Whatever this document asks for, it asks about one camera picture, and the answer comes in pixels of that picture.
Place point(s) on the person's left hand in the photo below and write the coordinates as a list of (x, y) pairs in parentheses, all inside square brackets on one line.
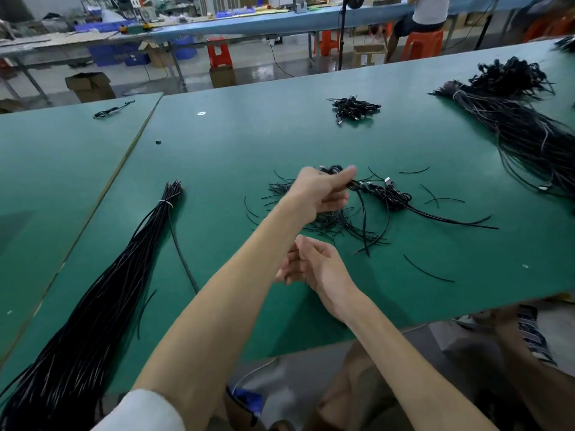
[(314, 193)]

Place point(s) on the red plastic stool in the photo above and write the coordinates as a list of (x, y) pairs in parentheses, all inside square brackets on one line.
[(219, 54)]

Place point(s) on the orange plastic stool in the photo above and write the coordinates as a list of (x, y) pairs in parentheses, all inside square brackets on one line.
[(550, 28), (329, 44), (422, 45)]

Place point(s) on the person's right leg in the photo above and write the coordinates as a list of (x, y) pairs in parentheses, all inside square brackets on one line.
[(539, 363)]

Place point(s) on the white shirt sleeve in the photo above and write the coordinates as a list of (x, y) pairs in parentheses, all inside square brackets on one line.
[(139, 413)]

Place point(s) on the black fan on stand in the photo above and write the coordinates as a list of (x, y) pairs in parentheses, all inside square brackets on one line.
[(343, 31)]

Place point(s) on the person's right forearm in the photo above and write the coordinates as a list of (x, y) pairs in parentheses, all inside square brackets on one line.
[(413, 377)]

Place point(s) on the long blue workbench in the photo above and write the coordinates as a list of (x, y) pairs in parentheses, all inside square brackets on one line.
[(269, 20)]

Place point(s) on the blue plastic item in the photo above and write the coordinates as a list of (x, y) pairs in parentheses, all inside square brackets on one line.
[(247, 401)]

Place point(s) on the open cardboard box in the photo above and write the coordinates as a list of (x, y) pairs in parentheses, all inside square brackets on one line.
[(90, 87)]

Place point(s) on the small cardboard box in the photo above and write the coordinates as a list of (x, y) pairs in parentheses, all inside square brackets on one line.
[(223, 77)]

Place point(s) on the black tripod stand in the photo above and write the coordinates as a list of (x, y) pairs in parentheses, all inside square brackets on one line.
[(488, 20)]

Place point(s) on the person's right hand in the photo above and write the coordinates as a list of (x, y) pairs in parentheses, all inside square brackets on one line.
[(323, 273)]

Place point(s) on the person's left forearm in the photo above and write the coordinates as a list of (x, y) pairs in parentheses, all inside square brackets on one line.
[(225, 309)]

